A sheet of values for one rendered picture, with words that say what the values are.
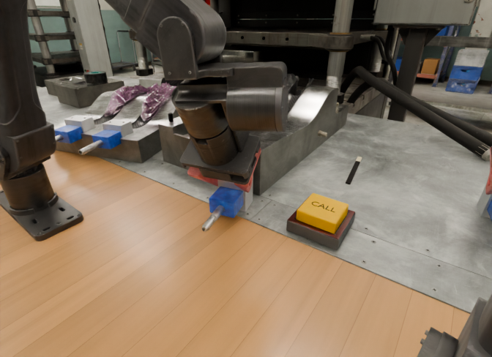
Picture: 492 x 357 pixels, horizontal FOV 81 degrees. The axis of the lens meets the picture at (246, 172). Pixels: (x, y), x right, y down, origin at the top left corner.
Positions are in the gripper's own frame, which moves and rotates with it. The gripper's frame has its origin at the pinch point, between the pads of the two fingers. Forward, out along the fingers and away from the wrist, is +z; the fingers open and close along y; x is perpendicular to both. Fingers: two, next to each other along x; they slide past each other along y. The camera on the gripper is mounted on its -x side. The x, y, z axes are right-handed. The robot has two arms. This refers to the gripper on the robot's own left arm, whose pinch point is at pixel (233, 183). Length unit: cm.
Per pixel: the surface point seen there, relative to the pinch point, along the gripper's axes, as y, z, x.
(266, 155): -3.6, 0.8, -7.3
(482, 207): -39.0, 9.4, -9.7
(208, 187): 7.2, 5.9, -1.3
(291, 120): -3.6, 9.0, -23.9
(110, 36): 558, 277, -477
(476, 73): -186, 314, -453
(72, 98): 81, 20, -33
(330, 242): -16.7, 0.8, 5.8
